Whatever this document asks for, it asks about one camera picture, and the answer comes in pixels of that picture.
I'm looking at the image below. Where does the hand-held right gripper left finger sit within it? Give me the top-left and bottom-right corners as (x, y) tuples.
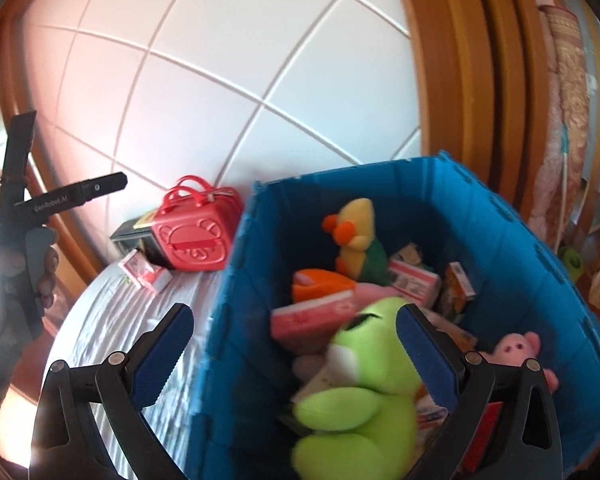
(28, 303), (195, 480)

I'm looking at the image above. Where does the rolled patterned carpet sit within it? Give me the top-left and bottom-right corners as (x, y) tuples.
(527, 5), (596, 241)

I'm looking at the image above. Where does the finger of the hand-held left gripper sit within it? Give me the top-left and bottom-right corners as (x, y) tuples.
(77, 172), (129, 200)

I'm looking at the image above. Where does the yellow duck plush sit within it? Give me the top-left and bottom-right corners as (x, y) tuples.
(322, 198), (390, 286)

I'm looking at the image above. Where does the pig plush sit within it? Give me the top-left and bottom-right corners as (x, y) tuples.
(480, 331), (561, 396)
(291, 268), (401, 306)

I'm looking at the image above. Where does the red white box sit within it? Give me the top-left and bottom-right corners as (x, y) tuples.
(387, 257), (442, 303)

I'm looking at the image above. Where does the red hard-shell suitcase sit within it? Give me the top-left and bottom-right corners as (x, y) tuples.
(152, 175), (244, 272)

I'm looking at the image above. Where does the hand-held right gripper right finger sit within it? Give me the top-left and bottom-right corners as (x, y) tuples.
(396, 303), (565, 480)

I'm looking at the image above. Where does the green round object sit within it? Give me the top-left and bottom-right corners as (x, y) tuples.
(560, 246), (585, 281)

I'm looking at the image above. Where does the pink flat box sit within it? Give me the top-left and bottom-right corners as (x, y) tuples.
(271, 290), (363, 353)

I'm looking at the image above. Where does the orange box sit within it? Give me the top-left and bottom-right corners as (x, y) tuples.
(445, 262), (476, 313)

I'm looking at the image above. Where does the dark gift box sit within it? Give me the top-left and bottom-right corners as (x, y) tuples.
(111, 212), (168, 266)

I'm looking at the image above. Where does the mop pole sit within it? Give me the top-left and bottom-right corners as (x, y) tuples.
(555, 120), (572, 251)

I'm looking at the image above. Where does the person's left hand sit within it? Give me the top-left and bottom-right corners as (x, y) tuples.
(0, 246), (61, 361)

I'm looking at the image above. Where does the pink white small box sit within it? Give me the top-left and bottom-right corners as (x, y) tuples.
(140, 265), (173, 295)
(119, 250), (152, 288)

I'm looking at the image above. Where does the green frog plush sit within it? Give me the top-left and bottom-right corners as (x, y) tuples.
(291, 296), (431, 480)

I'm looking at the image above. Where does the blue plastic container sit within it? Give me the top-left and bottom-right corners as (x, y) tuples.
(187, 156), (600, 480)

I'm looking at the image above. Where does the wooden partition frame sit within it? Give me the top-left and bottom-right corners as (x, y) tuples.
(392, 0), (553, 241)

